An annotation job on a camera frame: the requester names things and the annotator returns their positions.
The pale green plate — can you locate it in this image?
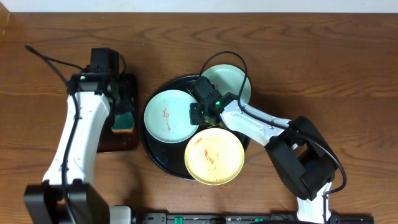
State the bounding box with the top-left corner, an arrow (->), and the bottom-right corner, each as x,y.
202,64 -> 244,95

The light blue plate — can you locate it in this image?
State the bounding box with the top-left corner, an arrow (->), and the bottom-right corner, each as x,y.
144,90 -> 198,144

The yellow plate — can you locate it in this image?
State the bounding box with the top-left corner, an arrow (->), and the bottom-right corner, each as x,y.
184,128 -> 244,185

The green yellow sponge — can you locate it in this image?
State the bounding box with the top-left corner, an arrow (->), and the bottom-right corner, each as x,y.
111,112 -> 135,133

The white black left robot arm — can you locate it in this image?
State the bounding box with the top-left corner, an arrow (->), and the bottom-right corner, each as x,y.
24,48 -> 136,223

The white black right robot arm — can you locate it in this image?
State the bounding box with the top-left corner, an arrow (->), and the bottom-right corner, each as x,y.
190,76 -> 347,223

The round black tray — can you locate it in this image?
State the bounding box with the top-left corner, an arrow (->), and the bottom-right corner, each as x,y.
140,73 -> 251,181

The dark rectangular tray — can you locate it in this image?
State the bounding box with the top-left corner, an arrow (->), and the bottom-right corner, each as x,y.
97,73 -> 139,153

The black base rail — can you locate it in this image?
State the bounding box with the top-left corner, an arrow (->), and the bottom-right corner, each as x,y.
141,213 -> 375,224

